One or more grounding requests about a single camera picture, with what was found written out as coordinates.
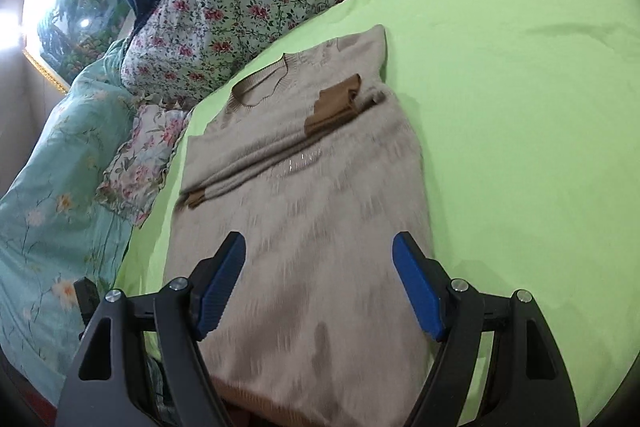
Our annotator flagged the beige knit sweater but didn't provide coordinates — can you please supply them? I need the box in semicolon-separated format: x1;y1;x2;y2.
161;24;435;427

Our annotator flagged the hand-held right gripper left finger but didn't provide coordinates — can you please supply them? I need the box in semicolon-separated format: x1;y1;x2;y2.
55;231;247;427

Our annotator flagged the pink floral ruffled pillow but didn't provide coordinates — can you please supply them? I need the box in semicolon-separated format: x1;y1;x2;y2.
95;103;195;228

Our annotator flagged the teal floral quilt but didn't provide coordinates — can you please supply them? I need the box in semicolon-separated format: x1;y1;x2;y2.
0;38;166;408

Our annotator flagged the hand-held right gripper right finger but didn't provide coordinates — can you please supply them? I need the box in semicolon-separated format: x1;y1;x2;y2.
392;231;582;427

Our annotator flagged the light green bed sheet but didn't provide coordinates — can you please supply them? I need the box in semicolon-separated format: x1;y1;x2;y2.
114;0;640;427

